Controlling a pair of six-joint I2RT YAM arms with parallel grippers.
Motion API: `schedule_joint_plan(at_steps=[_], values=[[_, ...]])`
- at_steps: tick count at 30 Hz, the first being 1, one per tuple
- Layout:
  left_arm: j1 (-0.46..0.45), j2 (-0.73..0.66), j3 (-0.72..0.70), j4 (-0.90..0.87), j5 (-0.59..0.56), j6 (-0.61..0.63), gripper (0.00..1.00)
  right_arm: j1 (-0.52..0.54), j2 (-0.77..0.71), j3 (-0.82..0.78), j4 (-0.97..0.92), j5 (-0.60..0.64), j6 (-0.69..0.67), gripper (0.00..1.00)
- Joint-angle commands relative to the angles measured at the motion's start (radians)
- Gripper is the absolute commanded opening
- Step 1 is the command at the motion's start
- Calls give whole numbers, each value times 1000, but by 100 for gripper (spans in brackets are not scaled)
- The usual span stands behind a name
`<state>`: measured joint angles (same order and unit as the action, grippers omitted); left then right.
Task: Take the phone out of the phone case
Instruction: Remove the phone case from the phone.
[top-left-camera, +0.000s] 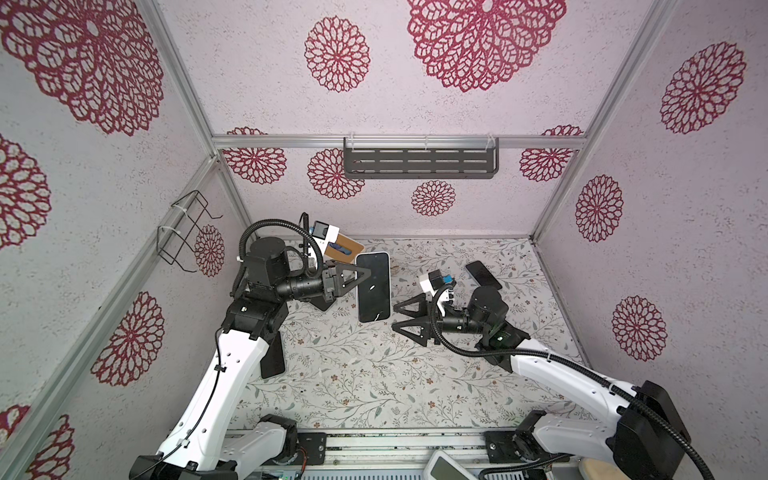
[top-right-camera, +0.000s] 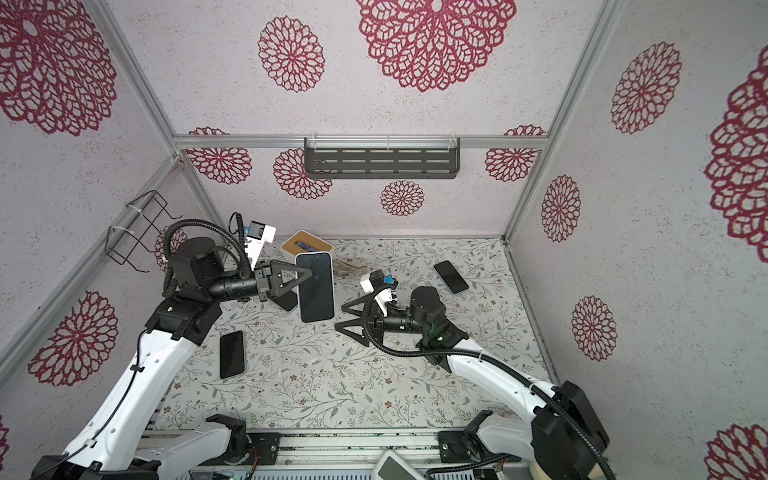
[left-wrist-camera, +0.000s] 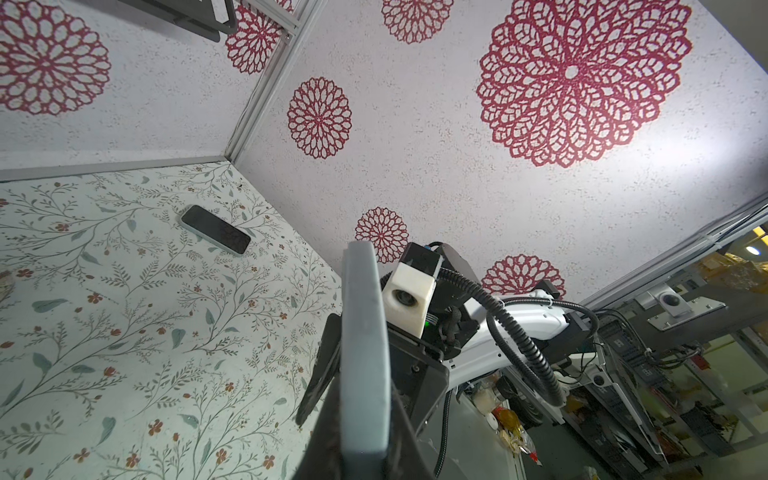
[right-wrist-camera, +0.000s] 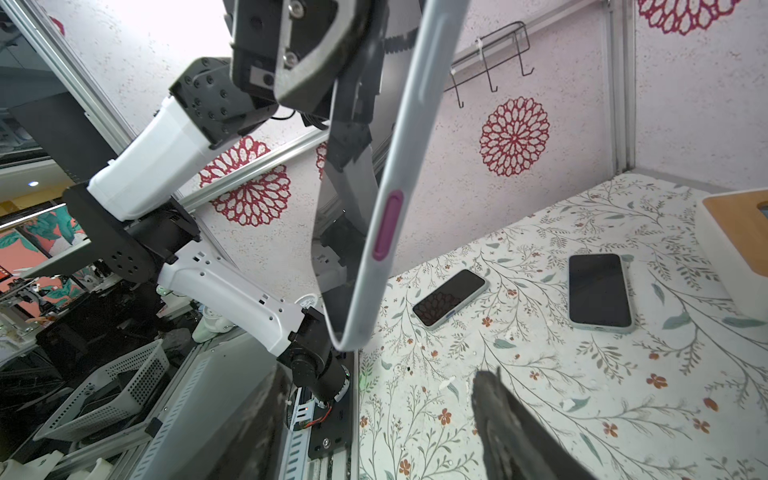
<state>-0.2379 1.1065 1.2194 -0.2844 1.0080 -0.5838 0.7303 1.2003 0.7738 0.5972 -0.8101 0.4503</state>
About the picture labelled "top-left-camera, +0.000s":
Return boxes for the black phone far right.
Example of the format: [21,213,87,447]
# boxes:
[465,260,503,290]

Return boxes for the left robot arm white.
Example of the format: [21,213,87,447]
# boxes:
[129,237,372,479]

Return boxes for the black phone near left wall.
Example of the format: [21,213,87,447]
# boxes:
[260,332,286,379]

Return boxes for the metal base rail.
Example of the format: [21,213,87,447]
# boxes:
[227,427,541,480]

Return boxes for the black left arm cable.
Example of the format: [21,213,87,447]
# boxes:
[238,212,325,277]

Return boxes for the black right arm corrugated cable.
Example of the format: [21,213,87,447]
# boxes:
[428,281,715,480]

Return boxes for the white device at bottom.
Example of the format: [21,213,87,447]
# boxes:
[422,450,477,480]

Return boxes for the black wire rack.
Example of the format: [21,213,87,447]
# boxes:
[155,189,222,274]

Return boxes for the white tissue box wooden lid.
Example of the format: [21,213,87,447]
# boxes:
[325,234,365,264]

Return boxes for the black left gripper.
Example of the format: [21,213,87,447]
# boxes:
[275,261,371,303]

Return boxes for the grey wall shelf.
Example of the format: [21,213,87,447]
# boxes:
[342,137,499,180]

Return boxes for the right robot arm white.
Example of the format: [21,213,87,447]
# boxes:
[392,285,691,479]

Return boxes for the black phone with screen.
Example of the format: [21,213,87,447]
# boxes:
[355,251,392,323]

